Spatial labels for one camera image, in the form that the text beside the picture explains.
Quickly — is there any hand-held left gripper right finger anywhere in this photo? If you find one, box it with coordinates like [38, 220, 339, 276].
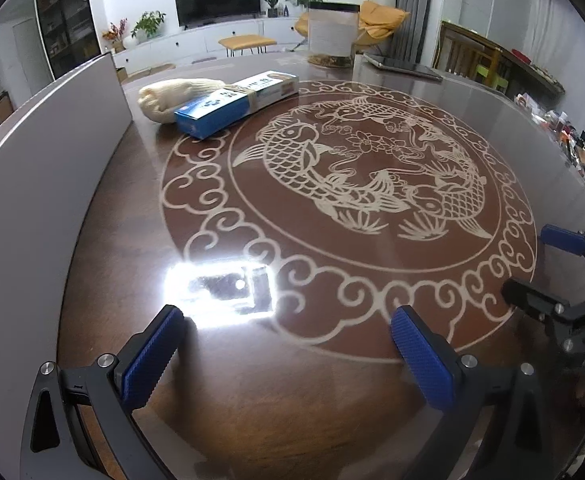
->
[391, 304, 571, 480]

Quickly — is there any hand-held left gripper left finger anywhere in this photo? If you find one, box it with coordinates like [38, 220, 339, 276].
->
[22, 304, 186, 480]

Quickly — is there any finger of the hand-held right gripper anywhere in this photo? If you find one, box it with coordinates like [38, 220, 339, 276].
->
[501, 276, 571, 322]
[540, 223, 585, 273]

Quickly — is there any brown patterned desktop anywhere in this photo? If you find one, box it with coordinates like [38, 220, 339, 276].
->
[55, 50, 585, 480]

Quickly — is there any pile of assorted clutter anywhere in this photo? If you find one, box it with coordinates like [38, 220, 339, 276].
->
[503, 47, 585, 196]

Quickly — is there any wooden chair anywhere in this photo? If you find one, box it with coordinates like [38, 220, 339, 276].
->
[440, 21, 503, 83]

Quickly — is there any grey partition board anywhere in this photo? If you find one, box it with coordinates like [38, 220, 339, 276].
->
[0, 51, 136, 480]

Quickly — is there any blue and white box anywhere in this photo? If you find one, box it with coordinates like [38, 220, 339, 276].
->
[174, 71, 301, 140]

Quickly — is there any cream knitted glove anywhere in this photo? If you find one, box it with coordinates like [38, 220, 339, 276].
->
[137, 77, 233, 124]

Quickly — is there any orange lounge chair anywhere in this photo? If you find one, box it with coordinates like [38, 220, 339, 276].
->
[295, 0, 411, 51]

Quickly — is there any cardboard box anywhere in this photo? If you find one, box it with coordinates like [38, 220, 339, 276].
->
[114, 62, 176, 83]

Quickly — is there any glass fish tank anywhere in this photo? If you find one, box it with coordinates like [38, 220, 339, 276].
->
[307, 2, 361, 67]

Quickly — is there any white television cabinet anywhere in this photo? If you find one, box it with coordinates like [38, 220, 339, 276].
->
[112, 15, 308, 73]

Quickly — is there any red flower arrangement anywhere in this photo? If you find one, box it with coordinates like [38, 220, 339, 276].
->
[102, 18, 129, 53]

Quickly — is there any orange stool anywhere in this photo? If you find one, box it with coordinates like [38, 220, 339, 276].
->
[217, 34, 278, 56]

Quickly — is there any green potted plant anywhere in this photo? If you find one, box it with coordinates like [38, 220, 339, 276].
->
[131, 10, 167, 43]

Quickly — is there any dark glass display cabinet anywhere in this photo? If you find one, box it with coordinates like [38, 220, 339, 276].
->
[33, 0, 102, 81]

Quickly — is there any black television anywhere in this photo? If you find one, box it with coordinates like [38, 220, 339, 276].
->
[174, 0, 262, 30]

